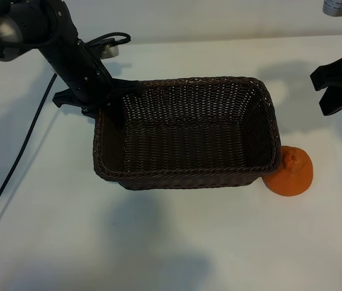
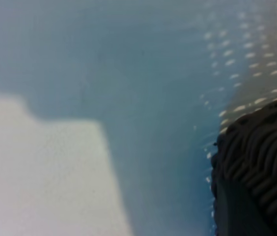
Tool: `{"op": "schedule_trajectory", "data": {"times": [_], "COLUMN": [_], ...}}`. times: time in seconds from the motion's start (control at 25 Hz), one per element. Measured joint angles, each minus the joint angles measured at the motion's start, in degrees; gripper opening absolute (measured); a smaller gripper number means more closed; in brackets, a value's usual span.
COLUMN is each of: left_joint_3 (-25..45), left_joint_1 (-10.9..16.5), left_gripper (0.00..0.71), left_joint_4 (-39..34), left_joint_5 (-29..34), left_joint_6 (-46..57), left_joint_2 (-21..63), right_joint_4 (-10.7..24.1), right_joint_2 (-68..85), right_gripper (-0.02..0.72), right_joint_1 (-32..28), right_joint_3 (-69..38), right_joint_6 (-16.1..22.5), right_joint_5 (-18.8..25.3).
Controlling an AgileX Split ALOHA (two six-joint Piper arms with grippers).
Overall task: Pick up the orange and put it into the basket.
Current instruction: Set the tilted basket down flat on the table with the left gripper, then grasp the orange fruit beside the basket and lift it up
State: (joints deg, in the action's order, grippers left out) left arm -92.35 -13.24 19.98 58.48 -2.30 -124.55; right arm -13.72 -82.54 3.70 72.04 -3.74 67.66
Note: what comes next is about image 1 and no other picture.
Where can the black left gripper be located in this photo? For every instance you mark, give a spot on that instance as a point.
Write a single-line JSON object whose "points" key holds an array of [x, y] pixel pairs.
{"points": [[83, 72]]}

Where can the orange with knobbed stem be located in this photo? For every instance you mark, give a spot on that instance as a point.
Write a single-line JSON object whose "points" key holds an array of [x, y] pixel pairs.
{"points": [[295, 179]]}

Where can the dark brown woven basket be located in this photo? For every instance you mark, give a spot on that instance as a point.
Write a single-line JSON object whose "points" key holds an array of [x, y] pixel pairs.
{"points": [[189, 142]]}

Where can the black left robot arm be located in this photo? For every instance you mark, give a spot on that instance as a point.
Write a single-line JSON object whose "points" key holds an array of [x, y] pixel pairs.
{"points": [[22, 21]]}

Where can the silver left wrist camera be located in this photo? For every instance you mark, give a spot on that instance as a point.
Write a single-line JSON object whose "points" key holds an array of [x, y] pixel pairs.
{"points": [[110, 52]]}

